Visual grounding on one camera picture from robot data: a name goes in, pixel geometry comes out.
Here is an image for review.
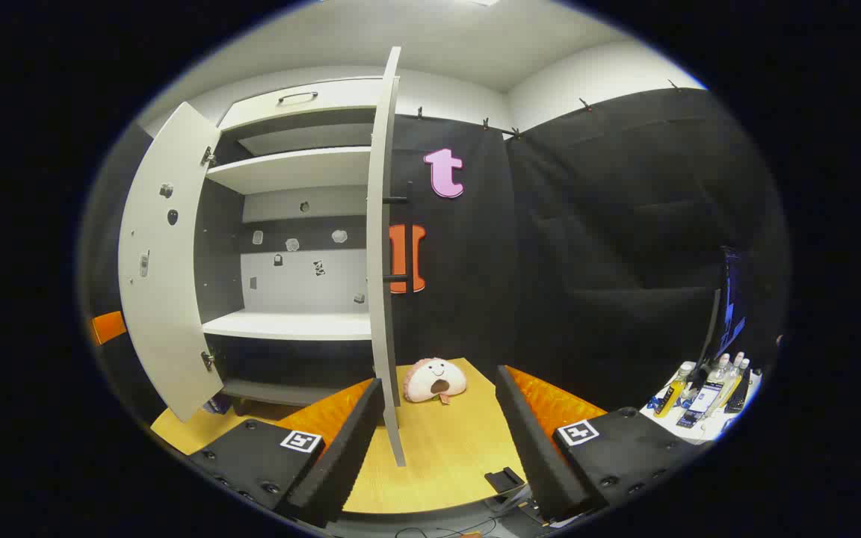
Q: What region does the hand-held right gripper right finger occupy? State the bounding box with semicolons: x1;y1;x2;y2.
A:
495;365;700;524

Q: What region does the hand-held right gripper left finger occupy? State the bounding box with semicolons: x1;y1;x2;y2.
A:
190;377;386;528

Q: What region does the small black stand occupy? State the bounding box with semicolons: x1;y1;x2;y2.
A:
484;467;527;494

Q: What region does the pink smiling plush toy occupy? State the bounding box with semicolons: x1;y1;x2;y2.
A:
403;357;469;406

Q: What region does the white open-shelf cabinet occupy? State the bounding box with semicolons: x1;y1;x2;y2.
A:
195;75;401;408

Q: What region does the blue label packet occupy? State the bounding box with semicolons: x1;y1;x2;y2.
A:
688;381;726;421

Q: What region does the black backdrop cloth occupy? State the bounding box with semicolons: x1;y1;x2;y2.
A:
79;88;790;419

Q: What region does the black remote control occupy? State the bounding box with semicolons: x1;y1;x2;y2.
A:
726;374;751;413

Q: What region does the white cabinet drawer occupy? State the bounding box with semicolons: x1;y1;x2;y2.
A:
219;77;388;132

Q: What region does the black cable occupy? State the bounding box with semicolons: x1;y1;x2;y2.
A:
395;516;543;538

